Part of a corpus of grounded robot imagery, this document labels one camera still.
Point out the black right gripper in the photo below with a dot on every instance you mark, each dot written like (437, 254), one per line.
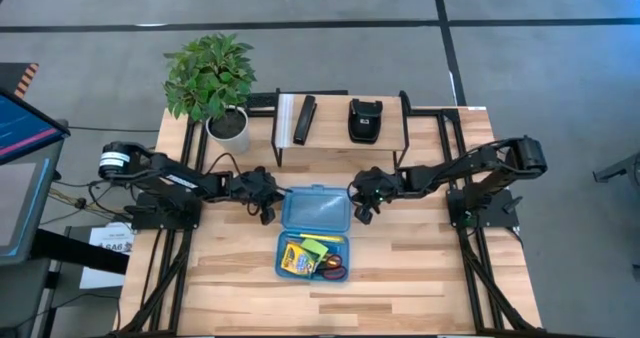
(377, 185)

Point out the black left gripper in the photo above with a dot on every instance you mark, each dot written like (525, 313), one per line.
(257, 188)

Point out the yellow highlighter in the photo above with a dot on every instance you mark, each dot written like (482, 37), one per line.
(325, 238)

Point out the green sticky notes pad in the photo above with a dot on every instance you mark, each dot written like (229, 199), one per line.
(315, 249)

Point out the yellow crayon box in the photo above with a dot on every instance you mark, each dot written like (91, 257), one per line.
(296, 259)

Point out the black and red scissors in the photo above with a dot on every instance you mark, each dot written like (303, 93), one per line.
(334, 270)

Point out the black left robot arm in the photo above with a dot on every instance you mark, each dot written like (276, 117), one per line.
(170, 175)

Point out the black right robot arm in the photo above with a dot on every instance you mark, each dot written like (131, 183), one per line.
(465, 165)

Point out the blue translucent plastic pencil case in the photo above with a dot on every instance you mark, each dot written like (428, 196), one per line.
(315, 210)

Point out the wooden shelf with black legs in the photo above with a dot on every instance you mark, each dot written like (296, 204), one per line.
(332, 133)

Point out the white plant pot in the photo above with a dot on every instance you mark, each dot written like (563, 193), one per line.
(235, 138)

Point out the black stapler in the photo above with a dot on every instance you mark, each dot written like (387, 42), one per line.
(304, 120)

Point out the green leafy plant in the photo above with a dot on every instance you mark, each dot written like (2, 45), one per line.
(210, 75)

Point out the white printed paper sheet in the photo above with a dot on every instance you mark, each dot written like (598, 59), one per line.
(105, 258)

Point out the grey tilted screen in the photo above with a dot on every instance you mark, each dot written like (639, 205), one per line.
(20, 203)

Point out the tilted monitor with blue screen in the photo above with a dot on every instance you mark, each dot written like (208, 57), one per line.
(25, 125)

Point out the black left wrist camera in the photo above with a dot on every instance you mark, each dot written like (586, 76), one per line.
(268, 216)

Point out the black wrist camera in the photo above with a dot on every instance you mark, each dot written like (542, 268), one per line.
(364, 215)
(268, 216)

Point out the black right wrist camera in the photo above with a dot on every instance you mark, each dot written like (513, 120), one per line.
(364, 215)

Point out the black metal table frame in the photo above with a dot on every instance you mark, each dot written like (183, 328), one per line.
(170, 278)

